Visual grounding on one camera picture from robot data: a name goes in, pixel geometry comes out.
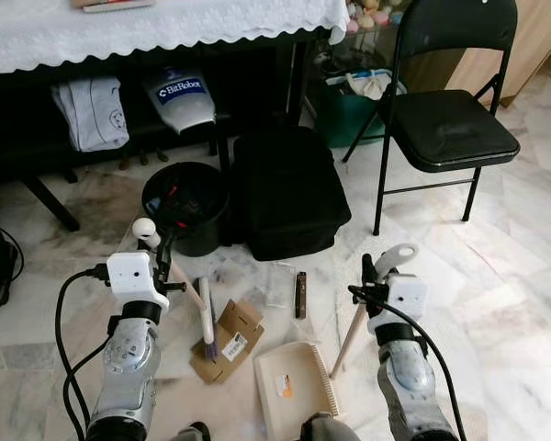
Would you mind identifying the beige broom with white knob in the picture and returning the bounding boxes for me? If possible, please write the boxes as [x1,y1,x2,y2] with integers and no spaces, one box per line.
[131,217,221,360]

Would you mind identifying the brown cardboard box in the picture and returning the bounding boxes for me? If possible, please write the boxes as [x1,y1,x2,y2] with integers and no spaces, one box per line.
[188,298,266,385]

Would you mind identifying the beige long-handled dustpan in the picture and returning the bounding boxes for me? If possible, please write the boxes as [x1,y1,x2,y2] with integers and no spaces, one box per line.
[253,242,420,441]

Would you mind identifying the black round bucket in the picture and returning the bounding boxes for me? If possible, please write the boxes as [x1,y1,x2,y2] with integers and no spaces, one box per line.
[141,161,231,259]

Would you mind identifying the dark brown flat bar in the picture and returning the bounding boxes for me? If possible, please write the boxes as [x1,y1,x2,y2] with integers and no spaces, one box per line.
[294,270,309,321]

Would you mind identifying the clear plastic wrapper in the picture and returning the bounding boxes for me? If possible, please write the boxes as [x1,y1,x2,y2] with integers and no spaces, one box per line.
[264,261,300,310]

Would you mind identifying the large black case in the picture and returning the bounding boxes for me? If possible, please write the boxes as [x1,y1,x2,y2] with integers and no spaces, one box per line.
[231,125,354,263]

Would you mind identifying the robot right leg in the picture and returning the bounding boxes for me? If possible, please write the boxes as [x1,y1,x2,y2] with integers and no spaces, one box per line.
[298,413,361,441]

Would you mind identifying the robot leg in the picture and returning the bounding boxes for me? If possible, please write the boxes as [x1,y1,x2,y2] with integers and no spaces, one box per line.
[169,421,213,441]
[298,413,361,441]

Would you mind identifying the robot left leg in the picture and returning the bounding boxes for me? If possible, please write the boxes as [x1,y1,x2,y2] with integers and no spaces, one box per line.
[169,421,213,441]

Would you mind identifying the pale grey folded bag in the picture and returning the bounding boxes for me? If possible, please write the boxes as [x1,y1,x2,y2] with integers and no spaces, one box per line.
[51,75,130,153]

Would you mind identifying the white bag with blue label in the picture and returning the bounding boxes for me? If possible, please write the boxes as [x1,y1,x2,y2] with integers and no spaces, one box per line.
[141,65,218,137]

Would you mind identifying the green bin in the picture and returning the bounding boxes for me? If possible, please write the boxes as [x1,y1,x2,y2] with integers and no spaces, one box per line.
[313,68,407,151]

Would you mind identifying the black folding chair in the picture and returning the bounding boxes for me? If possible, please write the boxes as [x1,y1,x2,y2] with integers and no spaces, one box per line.
[341,0,523,237]

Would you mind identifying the black table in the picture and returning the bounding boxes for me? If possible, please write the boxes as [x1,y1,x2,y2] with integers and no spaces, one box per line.
[0,28,336,232]

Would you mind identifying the glass cabinet with toys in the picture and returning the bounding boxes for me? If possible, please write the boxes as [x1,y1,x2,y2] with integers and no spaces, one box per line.
[335,0,407,38]

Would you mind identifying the light wooden cabinet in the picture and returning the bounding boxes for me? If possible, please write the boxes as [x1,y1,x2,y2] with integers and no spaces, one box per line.
[444,0,551,104]

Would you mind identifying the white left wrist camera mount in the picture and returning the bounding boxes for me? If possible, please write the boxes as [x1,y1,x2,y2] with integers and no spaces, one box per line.
[106,251,171,313]

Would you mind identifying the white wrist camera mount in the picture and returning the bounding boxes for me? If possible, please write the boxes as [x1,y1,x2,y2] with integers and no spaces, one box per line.
[366,272,430,335]
[106,251,171,313]

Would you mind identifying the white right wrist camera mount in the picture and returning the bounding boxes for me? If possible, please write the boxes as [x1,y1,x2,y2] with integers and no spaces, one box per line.
[366,272,430,335]

